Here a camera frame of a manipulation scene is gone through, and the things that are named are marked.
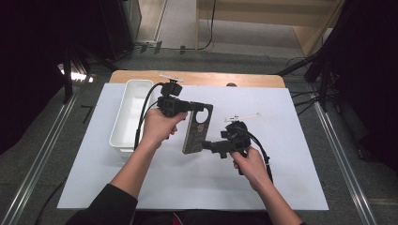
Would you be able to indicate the metal floor rail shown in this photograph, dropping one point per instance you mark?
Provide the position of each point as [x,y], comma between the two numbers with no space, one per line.
[345,168]
[39,159]

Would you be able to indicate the black cabinet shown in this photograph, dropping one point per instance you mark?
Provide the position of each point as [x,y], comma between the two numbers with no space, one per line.
[115,28]

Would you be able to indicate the white table board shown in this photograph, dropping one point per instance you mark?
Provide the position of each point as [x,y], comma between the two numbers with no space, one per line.
[281,175]

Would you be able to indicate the wooden table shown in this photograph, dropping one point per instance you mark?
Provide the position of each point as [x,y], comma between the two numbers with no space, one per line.
[206,78]

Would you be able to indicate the light wooden furniture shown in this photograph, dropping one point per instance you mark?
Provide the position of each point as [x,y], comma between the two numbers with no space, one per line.
[250,12]

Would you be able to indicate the patterned phone case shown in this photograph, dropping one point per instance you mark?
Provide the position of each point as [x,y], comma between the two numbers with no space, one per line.
[195,137]

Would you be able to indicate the dark round knob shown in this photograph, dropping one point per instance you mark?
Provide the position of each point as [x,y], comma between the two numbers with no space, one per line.
[231,84]

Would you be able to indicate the white plastic bin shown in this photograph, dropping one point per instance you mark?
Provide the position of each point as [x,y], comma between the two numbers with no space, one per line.
[131,125]

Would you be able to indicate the person's left hand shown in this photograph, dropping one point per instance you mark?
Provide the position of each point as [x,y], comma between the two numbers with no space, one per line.
[158,128]

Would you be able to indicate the dark floor bracket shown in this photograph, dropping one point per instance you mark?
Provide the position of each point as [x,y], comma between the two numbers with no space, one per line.
[182,50]
[144,48]
[158,47]

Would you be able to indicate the person's right hand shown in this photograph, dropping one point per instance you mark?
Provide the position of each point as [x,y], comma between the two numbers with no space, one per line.
[253,168]

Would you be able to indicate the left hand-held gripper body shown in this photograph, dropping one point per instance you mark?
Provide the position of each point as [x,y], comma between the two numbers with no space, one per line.
[170,104]

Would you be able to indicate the black curtain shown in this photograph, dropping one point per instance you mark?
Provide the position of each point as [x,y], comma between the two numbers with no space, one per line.
[372,78]
[28,62]

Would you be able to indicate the black hex key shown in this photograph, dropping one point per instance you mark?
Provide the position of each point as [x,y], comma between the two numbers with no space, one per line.
[90,109]

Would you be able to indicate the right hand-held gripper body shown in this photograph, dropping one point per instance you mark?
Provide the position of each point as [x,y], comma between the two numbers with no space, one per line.
[237,140]

